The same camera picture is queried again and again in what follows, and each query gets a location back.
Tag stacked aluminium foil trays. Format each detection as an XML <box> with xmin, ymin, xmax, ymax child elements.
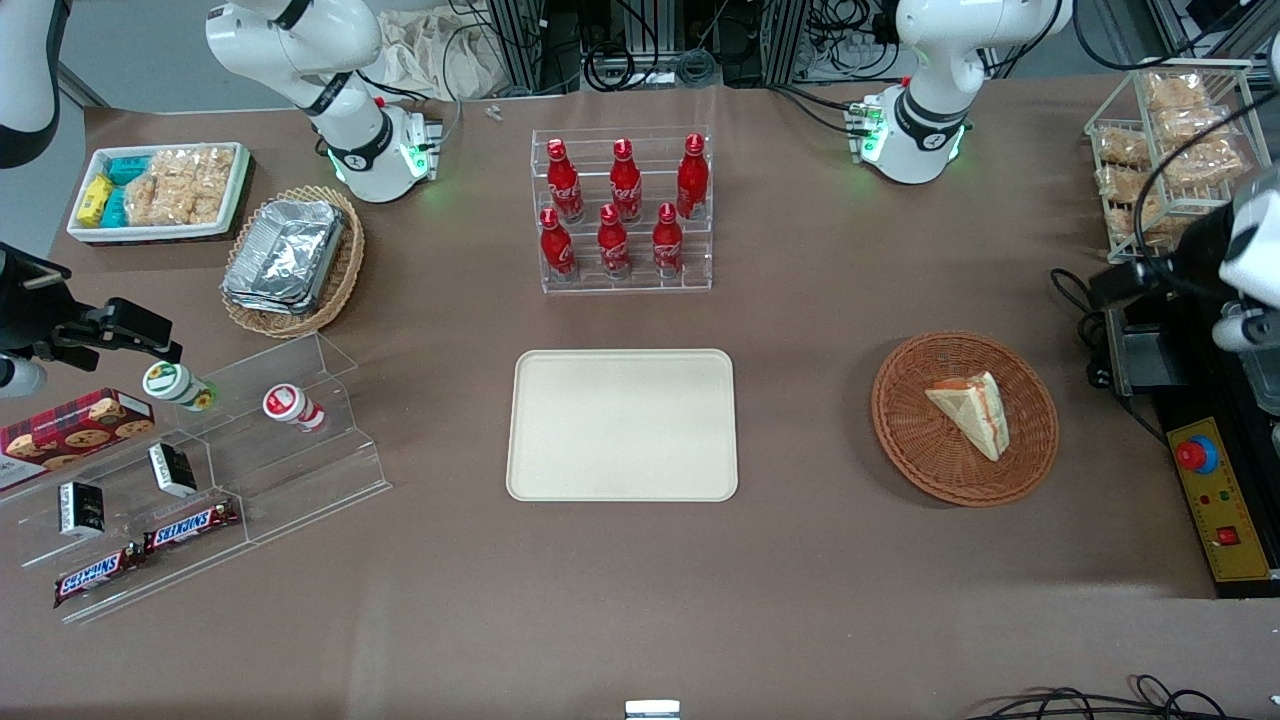
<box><xmin>222</xmin><ymin>199</ymin><xmax>347</xmax><ymax>317</ymax></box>

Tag red plaid cookie box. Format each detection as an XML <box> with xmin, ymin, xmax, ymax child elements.
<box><xmin>0</xmin><ymin>388</ymin><xmax>157</xmax><ymax>492</ymax></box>

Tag snickers chocolate bar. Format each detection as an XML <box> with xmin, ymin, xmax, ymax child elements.
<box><xmin>53</xmin><ymin>545</ymin><xmax>147</xmax><ymax>609</ymax></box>
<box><xmin>143</xmin><ymin>498</ymin><xmax>242</xmax><ymax>556</ymax></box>

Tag oval light wicker basket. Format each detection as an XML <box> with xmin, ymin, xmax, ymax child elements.
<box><xmin>220</xmin><ymin>185</ymin><xmax>366</xmax><ymax>340</ymax></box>

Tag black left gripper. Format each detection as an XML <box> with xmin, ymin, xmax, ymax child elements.
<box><xmin>1088</xmin><ymin>200</ymin><xmax>1242</xmax><ymax>310</ymax></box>

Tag round brown wicker basket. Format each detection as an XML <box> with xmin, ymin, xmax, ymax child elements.
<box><xmin>871</xmin><ymin>331</ymin><xmax>1060</xmax><ymax>508</ymax></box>

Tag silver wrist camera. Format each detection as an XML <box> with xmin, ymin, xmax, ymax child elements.
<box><xmin>0</xmin><ymin>357</ymin><xmax>48</xmax><ymax>400</ymax></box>
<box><xmin>1212</xmin><ymin>305</ymin><xmax>1280</xmax><ymax>354</ymax></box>

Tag triangular sandwich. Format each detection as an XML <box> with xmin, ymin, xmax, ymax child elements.
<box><xmin>924</xmin><ymin>371</ymin><xmax>1003</xmax><ymax>462</ymax></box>

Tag red cola bottle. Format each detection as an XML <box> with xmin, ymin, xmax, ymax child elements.
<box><xmin>609</xmin><ymin>138</ymin><xmax>643</xmax><ymax>224</ymax></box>
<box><xmin>651</xmin><ymin>202</ymin><xmax>685</xmax><ymax>279</ymax></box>
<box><xmin>546</xmin><ymin>138</ymin><xmax>586</xmax><ymax>224</ymax></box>
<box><xmin>597</xmin><ymin>203</ymin><xmax>632</xmax><ymax>279</ymax></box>
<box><xmin>539</xmin><ymin>207</ymin><xmax>578</xmax><ymax>282</ymax></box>
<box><xmin>676</xmin><ymin>133</ymin><xmax>710</xmax><ymax>221</ymax></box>

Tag yellow snack packet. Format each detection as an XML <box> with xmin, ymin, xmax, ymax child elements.
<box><xmin>76</xmin><ymin>174</ymin><xmax>117</xmax><ymax>224</ymax></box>

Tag small black white box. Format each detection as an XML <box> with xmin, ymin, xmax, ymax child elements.
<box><xmin>148</xmin><ymin>442</ymin><xmax>199</xmax><ymax>499</ymax></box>
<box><xmin>57</xmin><ymin>481</ymin><xmax>108</xmax><ymax>540</ymax></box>

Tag white rectangular snack tray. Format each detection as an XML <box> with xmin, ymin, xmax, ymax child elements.
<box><xmin>67</xmin><ymin>142</ymin><xmax>251</xmax><ymax>244</ymax></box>

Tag red lid yogurt cup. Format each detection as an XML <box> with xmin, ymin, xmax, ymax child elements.
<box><xmin>262</xmin><ymin>384</ymin><xmax>329</xmax><ymax>434</ymax></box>

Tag black equipment stand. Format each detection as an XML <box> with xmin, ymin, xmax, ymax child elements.
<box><xmin>1104</xmin><ymin>280</ymin><xmax>1280</xmax><ymax>601</ymax></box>

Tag green lid yogurt cup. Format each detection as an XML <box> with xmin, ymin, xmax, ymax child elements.
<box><xmin>142</xmin><ymin>361</ymin><xmax>220</xmax><ymax>413</ymax></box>

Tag clear bag of rice crackers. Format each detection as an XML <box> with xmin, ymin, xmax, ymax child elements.
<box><xmin>124</xmin><ymin>147</ymin><xmax>237</xmax><ymax>228</ymax></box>

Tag beige rectangular tray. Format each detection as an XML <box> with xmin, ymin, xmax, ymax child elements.
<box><xmin>506</xmin><ymin>349</ymin><xmax>739</xmax><ymax>502</ymax></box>

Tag black cable bundle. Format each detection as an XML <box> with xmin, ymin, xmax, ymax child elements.
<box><xmin>962</xmin><ymin>674</ymin><xmax>1237</xmax><ymax>720</ymax></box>

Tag black cable on table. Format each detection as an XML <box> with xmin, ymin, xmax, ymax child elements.
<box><xmin>1049</xmin><ymin>267</ymin><xmax>1171</xmax><ymax>447</ymax></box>

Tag clear acrylic stepped shelf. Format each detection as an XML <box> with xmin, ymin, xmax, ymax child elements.
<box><xmin>0</xmin><ymin>332</ymin><xmax>393</xmax><ymax>626</ymax></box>

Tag grey metal box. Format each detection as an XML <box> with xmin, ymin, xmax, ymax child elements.
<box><xmin>1105</xmin><ymin>305</ymin><xmax>1193</xmax><ymax>399</ymax></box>

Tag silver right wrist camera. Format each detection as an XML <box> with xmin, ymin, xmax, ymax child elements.
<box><xmin>0</xmin><ymin>357</ymin><xmax>48</xmax><ymax>400</ymax></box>

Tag clear plastic container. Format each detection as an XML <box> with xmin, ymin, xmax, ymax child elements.
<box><xmin>1240</xmin><ymin>345</ymin><xmax>1280</xmax><ymax>417</ymax></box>

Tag white wire shelf rack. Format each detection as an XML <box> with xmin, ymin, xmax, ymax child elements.
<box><xmin>1084</xmin><ymin>58</ymin><xmax>1280</xmax><ymax>264</ymax></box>

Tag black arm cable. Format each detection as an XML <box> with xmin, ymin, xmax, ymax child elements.
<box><xmin>1130</xmin><ymin>85</ymin><xmax>1280</xmax><ymax>301</ymax></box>

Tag yellow emergency stop panel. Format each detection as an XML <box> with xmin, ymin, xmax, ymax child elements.
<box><xmin>1167</xmin><ymin>417</ymin><xmax>1274</xmax><ymax>584</ymax></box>

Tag clear acrylic bottle rack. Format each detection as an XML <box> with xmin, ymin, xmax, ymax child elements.
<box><xmin>530</xmin><ymin>126</ymin><xmax>714</xmax><ymax>294</ymax></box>

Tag crumpled beige cloth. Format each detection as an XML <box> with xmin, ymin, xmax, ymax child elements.
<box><xmin>374</xmin><ymin>8</ymin><xmax>509</xmax><ymax>102</ymax></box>

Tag clear bagged fried snack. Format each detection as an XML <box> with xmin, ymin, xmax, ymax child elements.
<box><xmin>1158</xmin><ymin>106</ymin><xmax>1247</xmax><ymax>189</ymax></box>
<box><xmin>1097</xmin><ymin>165</ymin><xmax>1161</xmax><ymax>208</ymax></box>
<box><xmin>1094</xmin><ymin>127</ymin><xmax>1153</xmax><ymax>168</ymax></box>
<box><xmin>1144</xmin><ymin>70</ymin><xmax>1213</xmax><ymax>113</ymax></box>
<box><xmin>1104</xmin><ymin>200</ymin><xmax>1193</xmax><ymax>253</ymax></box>

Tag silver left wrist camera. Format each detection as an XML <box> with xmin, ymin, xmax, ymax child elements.
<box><xmin>1212</xmin><ymin>305</ymin><xmax>1280</xmax><ymax>354</ymax></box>

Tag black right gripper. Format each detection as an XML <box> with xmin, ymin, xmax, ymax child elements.
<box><xmin>0</xmin><ymin>243</ymin><xmax>185</xmax><ymax>367</ymax></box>

